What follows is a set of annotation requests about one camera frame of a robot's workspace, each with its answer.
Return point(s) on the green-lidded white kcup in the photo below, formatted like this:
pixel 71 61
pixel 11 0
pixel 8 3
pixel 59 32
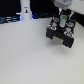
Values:
pixel 63 19

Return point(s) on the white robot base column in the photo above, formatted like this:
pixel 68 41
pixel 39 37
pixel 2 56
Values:
pixel 26 13

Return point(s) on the black kcup holder drawer box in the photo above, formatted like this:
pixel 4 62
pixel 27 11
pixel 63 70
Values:
pixel 65 35

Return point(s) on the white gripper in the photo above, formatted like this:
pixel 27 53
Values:
pixel 64 6

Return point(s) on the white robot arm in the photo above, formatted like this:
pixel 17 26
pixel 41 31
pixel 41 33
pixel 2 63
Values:
pixel 62 12

